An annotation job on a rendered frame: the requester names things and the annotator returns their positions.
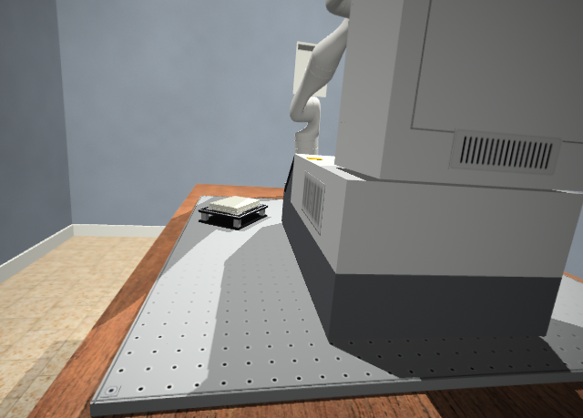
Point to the black rectangular frame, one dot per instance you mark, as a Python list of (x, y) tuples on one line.
[(232, 220)]

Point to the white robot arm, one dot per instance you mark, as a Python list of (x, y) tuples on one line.
[(321, 67)]

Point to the cream rectangular well plate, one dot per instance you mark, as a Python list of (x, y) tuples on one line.
[(234, 204)]

